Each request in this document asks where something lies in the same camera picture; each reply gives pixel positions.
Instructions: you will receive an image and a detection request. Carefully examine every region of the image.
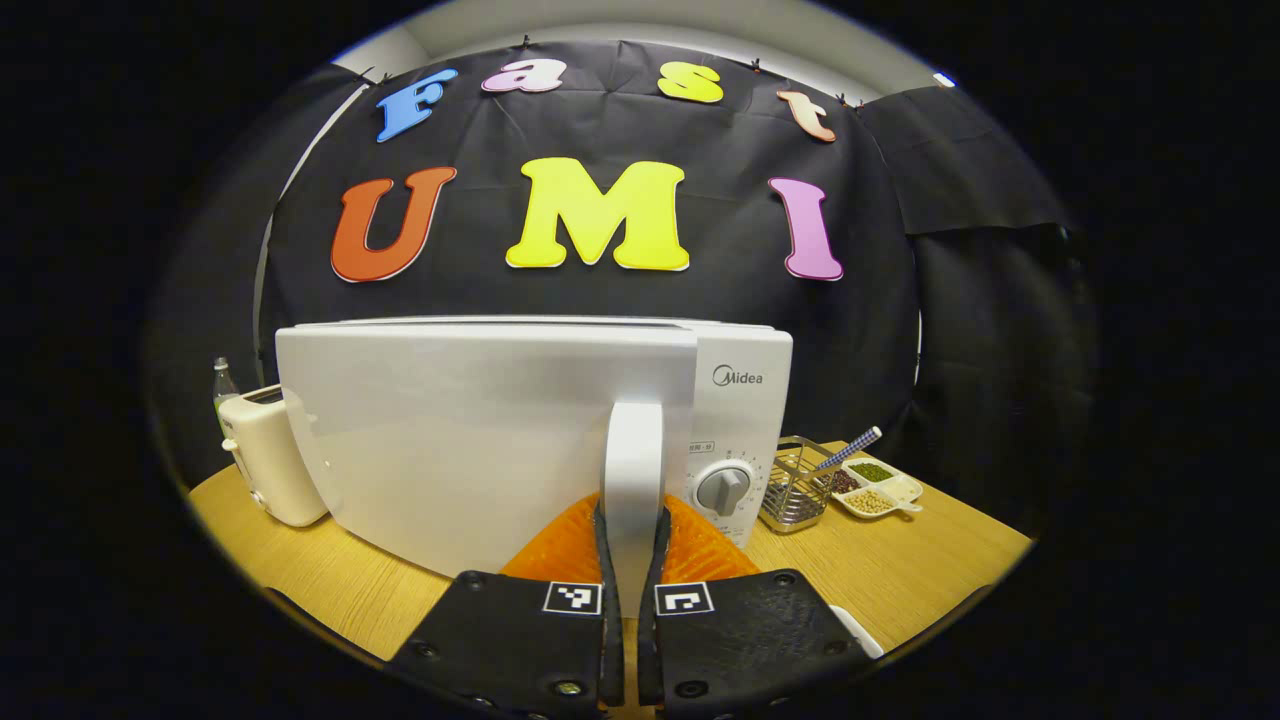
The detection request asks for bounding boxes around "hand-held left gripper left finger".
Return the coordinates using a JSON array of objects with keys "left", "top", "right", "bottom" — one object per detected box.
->
[{"left": 385, "top": 492, "right": 627, "bottom": 716}]

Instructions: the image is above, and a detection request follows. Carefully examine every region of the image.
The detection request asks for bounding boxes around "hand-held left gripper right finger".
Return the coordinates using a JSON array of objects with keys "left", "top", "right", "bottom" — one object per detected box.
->
[{"left": 637, "top": 492, "right": 868, "bottom": 716}]

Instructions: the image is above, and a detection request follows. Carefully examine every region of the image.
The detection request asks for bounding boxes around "white microwave oven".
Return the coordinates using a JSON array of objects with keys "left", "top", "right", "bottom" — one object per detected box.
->
[{"left": 275, "top": 317, "right": 794, "bottom": 621}]

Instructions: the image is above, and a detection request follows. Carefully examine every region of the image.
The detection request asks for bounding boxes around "white divided dish with beans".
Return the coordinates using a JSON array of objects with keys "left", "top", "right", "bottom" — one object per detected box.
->
[{"left": 830, "top": 458, "right": 924, "bottom": 519}]

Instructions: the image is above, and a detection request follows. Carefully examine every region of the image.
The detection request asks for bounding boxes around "blue patterned utensil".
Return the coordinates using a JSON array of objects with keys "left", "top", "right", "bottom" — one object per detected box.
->
[{"left": 815, "top": 427, "right": 883, "bottom": 471}]

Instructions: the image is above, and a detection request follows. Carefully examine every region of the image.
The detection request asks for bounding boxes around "black backdrop cloth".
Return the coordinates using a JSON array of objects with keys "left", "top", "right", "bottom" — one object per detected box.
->
[{"left": 150, "top": 40, "right": 1091, "bottom": 521}]

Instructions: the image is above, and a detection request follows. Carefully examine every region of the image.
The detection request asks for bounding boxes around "cream toaster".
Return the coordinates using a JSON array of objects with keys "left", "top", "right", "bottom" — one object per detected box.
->
[{"left": 218, "top": 385, "right": 331, "bottom": 528}]

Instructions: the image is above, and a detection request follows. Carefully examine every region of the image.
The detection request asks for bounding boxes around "green drink bottle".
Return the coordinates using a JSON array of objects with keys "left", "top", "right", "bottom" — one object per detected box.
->
[{"left": 212, "top": 357, "right": 239, "bottom": 431}]

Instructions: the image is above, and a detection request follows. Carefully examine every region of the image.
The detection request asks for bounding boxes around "metal wire basket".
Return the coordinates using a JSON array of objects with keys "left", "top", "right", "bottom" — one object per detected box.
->
[{"left": 758, "top": 436, "right": 836, "bottom": 533}]

